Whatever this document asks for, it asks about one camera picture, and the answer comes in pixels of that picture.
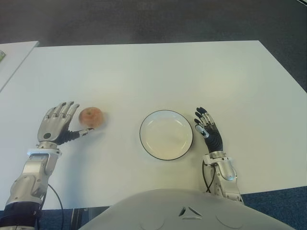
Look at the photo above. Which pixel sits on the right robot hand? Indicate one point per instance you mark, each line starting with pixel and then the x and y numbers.
pixel 214 139

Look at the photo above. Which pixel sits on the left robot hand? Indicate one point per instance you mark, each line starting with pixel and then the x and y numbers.
pixel 52 124

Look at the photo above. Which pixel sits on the red yellow apple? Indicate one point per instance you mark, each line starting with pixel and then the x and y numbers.
pixel 91 117

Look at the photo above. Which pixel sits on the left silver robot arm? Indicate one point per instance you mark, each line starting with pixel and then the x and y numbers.
pixel 31 172

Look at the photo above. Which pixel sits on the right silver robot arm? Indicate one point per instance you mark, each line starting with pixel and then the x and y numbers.
pixel 227 170

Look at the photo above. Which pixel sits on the white plate black rim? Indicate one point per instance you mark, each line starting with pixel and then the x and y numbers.
pixel 166 135

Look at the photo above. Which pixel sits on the white side table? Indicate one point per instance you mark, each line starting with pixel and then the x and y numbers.
pixel 14 61

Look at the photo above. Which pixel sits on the green item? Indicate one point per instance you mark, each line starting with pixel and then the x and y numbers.
pixel 2 56

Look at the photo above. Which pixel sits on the grey robot torso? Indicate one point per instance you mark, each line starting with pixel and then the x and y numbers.
pixel 168 210

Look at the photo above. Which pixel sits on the grey metal table leg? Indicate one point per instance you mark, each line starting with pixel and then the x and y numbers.
pixel 80 218

